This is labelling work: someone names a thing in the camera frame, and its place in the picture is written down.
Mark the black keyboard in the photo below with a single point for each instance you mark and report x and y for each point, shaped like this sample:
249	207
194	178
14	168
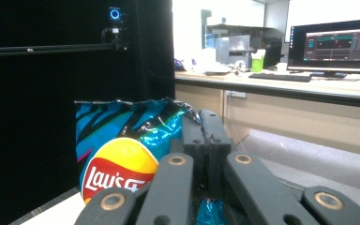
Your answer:
279	77

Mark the white wall socket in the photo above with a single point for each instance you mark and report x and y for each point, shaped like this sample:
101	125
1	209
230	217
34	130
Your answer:
236	94

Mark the green container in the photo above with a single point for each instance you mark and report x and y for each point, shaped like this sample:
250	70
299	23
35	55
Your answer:
257	64

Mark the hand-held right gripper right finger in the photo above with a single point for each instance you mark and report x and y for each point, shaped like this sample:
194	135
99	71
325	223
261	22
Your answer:
217	146

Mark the black curtain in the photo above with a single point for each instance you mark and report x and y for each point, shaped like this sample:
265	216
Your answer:
43	109

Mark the blue chips bag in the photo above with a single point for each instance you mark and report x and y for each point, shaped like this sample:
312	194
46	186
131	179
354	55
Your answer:
115	131

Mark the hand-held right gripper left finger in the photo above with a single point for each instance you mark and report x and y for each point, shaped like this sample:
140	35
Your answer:
192	134

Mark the beige office desk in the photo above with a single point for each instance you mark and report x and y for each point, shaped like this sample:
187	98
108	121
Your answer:
293	115

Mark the black boom bar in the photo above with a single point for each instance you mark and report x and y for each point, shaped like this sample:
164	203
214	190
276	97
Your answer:
43	50

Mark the black computer monitor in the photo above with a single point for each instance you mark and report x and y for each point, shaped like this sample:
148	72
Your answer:
334	43

